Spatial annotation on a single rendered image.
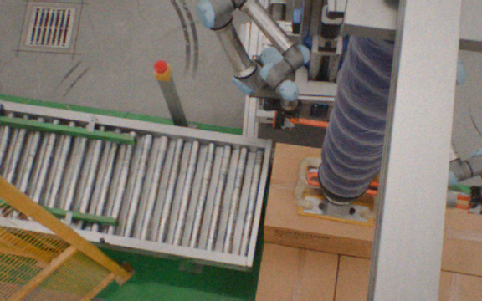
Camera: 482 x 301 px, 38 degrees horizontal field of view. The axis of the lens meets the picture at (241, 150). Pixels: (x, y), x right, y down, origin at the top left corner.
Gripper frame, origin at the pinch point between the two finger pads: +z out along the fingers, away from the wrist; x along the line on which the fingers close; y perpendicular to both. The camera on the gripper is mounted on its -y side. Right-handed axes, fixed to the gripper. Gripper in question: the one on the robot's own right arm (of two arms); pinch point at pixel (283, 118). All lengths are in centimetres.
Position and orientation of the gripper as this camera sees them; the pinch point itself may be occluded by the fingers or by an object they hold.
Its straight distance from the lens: 316.5
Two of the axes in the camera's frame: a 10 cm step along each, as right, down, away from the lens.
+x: 1.7, -9.4, 3.0
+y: 9.8, 1.5, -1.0
